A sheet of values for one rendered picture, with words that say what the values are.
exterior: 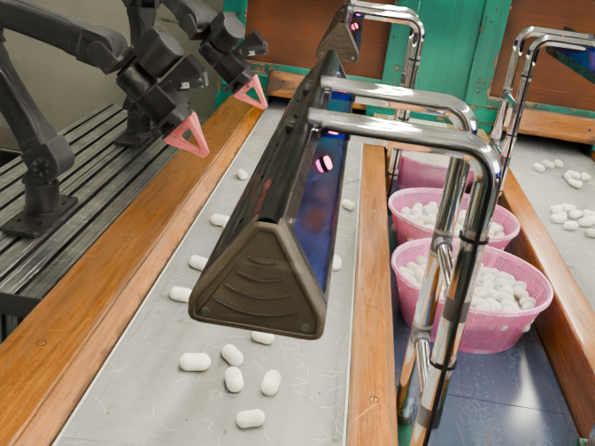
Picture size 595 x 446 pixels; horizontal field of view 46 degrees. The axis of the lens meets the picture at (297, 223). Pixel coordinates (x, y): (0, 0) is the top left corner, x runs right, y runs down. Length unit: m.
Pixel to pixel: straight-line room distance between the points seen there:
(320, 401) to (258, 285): 0.49
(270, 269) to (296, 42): 1.77
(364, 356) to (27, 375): 0.40
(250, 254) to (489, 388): 0.75
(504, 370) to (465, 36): 1.22
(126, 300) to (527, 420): 0.58
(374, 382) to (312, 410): 0.08
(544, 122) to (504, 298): 1.03
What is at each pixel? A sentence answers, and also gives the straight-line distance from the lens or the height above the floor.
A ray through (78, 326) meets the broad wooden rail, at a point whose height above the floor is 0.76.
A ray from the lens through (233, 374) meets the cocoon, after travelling 0.86.
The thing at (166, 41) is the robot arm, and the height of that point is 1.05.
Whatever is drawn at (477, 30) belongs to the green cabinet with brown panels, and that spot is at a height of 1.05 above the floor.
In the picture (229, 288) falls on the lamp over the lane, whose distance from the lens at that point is 0.40.
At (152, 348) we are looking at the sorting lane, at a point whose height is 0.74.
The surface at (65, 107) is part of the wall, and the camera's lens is 3.42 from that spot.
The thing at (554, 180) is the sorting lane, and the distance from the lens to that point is 1.95.
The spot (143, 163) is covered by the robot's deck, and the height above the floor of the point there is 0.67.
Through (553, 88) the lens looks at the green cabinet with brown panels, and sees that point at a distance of 2.22.
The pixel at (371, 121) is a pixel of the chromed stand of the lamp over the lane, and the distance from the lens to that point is 0.59.
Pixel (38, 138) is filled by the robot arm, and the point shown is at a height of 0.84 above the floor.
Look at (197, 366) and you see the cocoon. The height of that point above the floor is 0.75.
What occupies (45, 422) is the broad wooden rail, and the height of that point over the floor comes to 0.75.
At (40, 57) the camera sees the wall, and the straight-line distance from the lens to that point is 3.42.
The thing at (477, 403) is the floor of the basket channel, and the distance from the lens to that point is 1.06.
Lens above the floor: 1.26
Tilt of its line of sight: 23 degrees down
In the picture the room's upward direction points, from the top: 8 degrees clockwise
